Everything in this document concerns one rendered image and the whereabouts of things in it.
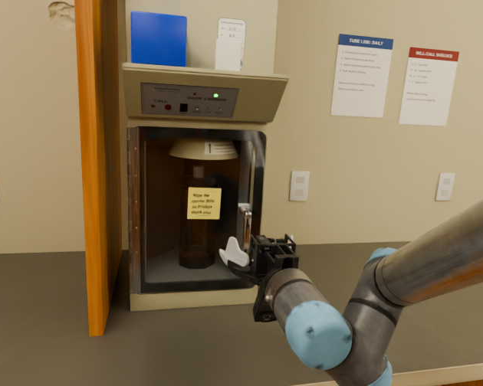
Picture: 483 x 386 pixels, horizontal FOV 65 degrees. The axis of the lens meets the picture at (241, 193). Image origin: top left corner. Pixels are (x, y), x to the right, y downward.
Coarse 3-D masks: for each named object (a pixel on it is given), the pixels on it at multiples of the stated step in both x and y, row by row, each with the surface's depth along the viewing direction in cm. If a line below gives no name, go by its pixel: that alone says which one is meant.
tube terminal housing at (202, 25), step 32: (128, 0) 76; (160, 0) 78; (192, 0) 79; (224, 0) 80; (256, 0) 82; (128, 32) 78; (192, 32) 80; (256, 32) 83; (192, 64) 82; (256, 64) 85; (224, 128) 87; (256, 128) 88; (256, 288) 99
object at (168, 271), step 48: (144, 144) 83; (192, 144) 85; (240, 144) 87; (144, 192) 85; (240, 192) 90; (144, 240) 88; (192, 240) 90; (240, 240) 93; (144, 288) 91; (192, 288) 93; (240, 288) 96
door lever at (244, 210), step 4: (240, 208) 91; (244, 208) 90; (248, 208) 91; (240, 212) 91; (244, 212) 88; (248, 212) 87; (244, 216) 87; (248, 216) 86; (244, 220) 87; (248, 220) 87; (244, 224) 87; (248, 224) 87; (244, 228) 87; (248, 228) 87; (244, 232) 88; (248, 232) 87; (244, 236) 88; (248, 236) 88; (244, 240) 88; (248, 240) 88; (244, 244) 88; (248, 244) 88; (244, 248) 88; (248, 248) 88
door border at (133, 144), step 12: (132, 132) 82; (132, 144) 82; (132, 156) 83; (132, 168) 83; (132, 180) 84; (132, 192) 85; (132, 204) 85; (132, 216) 86; (132, 228) 87; (132, 240) 87; (132, 252) 88; (132, 264) 89; (132, 276) 89
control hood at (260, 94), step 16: (128, 64) 69; (144, 64) 70; (128, 80) 71; (144, 80) 72; (160, 80) 72; (176, 80) 73; (192, 80) 73; (208, 80) 73; (224, 80) 74; (240, 80) 74; (256, 80) 75; (272, 80) 75; (128, 96) 75; (240, 96) 78; (256, 96) 79; (272, 96) 79; (128, 112) 78; (240, 112) 82; (256, 112) 83; (272, 112) 83
